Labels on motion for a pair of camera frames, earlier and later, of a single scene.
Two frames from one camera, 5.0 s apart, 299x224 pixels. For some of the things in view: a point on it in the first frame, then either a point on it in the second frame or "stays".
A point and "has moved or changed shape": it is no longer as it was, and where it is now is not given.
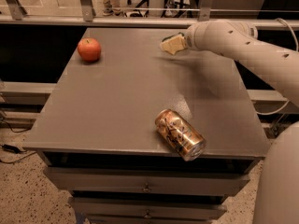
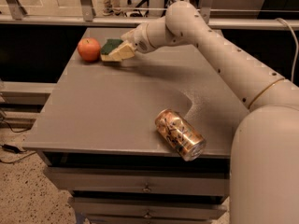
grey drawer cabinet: [98, 136] stays
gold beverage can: [180, 135] stays
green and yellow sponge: [174, 41] has moved or changed shape
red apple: [89, 49] stays
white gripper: [189, 41] to [139, 38]
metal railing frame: [13, 14] stays
